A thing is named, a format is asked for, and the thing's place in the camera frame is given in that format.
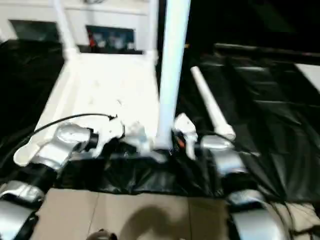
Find white cabinet with glass doors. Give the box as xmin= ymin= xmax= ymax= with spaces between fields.
xmin=0 ymin=0 xmax=160 ymax=52

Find black backdrop cloth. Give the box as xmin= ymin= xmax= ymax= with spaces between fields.
xmin=157 ymin=0 xmax=320 ymax=58

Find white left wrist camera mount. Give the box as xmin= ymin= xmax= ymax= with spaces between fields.
xmin=93 ymin=117 xmax=126 ymax=157

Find black robot left foot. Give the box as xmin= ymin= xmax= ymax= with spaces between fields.
xmin=86 ymin=228 xmax=120 ymax=240

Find white plastic table leg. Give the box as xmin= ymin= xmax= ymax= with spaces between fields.
xmin=189 ymin=65 xmax=237 ymax=142
xmin=146 ymin=0 xmax=161 ymax=62
xmin=153 ymin=0 xmax=192 ymax=151
xmin=51 ymin=0 xmax=79 ymax=60

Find black plastic mat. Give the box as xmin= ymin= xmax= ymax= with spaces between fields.
xmin=0 ymin=39 xmax=320 ymax=203

